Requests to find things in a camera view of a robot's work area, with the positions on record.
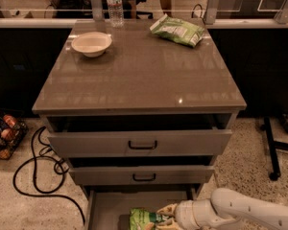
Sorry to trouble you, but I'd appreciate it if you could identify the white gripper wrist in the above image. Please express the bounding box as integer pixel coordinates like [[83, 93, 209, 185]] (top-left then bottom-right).
[[156, 200, 200, 230]]

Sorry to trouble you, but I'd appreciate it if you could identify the green rice chip bag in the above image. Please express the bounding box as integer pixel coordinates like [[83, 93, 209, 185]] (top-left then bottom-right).
[[129, 208, 169, 230]]

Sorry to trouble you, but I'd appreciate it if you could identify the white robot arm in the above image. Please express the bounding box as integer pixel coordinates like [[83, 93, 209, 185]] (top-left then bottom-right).
[[157, 188, 288, 230]]

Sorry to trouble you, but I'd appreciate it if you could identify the middle grey drawer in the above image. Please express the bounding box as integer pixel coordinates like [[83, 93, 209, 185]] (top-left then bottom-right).
[[70, 165, 214, 186]]

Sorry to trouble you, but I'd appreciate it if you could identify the grey drawer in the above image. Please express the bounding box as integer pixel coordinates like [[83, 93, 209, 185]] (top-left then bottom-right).
[[70, 165, 214, 186], [49, 129, 232, 158], [84, 187, 198, 230]]

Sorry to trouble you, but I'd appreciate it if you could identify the bottom grey drawer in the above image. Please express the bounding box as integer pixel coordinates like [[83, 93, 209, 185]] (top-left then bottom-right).
[[84, 187, 198, 230]]

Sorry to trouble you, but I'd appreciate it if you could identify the top grey drawer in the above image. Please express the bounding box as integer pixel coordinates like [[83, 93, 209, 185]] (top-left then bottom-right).
[[49, 129, 232, 158]]

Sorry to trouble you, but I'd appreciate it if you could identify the grey drawer cabinet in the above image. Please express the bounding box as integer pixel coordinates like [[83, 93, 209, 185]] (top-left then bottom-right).
[[31, 18, 248, 230]]

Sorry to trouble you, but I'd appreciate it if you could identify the green snack bag back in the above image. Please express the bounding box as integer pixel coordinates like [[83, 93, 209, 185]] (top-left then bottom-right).
[[150, 14, 204, 48]]

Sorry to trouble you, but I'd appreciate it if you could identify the black stand leg with caster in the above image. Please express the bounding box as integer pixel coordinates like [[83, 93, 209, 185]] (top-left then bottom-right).
[[260, 117, 288, 181]]

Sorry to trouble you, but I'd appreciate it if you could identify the white paper bowl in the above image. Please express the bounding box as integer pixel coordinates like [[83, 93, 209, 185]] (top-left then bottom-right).
[[71, 32, 112, 58]]

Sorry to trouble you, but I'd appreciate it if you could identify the clear plastic water bottle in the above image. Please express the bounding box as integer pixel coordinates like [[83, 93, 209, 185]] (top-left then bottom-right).
[[107, 0, 124, 28]]

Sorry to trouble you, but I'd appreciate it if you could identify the black floor cable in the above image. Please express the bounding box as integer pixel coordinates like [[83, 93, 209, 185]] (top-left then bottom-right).
[[12, 126, 86, 225]]

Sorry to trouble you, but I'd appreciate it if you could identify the black wire basket with items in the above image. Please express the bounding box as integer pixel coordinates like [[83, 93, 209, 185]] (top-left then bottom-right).
[[0, 114, 28, 160]]

